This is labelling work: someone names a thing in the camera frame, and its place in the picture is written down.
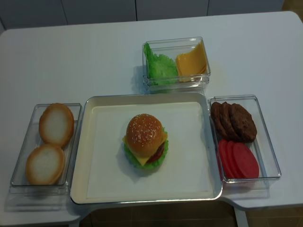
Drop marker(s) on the sesame top bun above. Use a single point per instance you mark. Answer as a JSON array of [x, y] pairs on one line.
[[144, 135]]

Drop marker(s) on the green lettuce in container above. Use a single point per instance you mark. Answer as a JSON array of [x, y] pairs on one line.
[[161, 69]]

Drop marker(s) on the yellow cheese slice on burger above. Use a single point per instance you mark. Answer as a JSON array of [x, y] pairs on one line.
[[142, 162]]

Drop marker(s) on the green lettuce leaf on burger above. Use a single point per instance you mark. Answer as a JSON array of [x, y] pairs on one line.
[[146, 148]]

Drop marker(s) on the clear lettuce and cheese container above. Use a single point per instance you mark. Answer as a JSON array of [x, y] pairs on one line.
[[172, 48]]

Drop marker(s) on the yellow cheese slices stack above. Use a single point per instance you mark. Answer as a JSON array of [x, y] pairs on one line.
[[191, 63]]

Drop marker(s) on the brown patty in burger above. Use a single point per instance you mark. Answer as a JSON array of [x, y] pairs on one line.
[[161, 147]]

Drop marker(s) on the red tomato slice in burger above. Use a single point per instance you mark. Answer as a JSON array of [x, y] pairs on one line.
[[155, 157]]

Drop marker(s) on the white paper tray liner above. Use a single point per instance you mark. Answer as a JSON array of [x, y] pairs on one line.
[[184, 173]]

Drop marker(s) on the brown patty back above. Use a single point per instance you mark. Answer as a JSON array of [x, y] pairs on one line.
[[215, 115]]

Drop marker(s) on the brown patty middle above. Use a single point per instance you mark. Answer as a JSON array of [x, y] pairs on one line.
[[225, 120]]

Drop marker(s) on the red tomato slice back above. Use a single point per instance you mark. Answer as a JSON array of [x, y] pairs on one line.
[[223, 156]]

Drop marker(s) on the brown patty front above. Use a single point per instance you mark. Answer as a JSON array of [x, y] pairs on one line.
[[242, 123]]

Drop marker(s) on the bun half rear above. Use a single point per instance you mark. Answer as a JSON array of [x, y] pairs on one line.
[[56, 125]]

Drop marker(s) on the bun half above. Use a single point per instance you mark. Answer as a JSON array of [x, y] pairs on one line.
[[56, 125], [44, 165]]

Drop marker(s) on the red tomato slice middle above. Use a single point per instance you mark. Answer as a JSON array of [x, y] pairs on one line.
[[229, 153]]

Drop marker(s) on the clear patty and tomato container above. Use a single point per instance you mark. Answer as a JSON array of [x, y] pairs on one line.
[[261, 147]]

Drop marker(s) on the red tomato slice front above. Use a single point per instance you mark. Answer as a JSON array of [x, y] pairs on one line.
[[245, 162]]

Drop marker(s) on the white serving tray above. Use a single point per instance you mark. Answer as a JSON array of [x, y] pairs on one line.
[[80, 179]]

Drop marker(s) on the bun half front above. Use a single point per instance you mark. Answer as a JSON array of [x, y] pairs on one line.
[[44, 165]]

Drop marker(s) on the clear bun container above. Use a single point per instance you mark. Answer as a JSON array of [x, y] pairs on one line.
[[25, 197]]

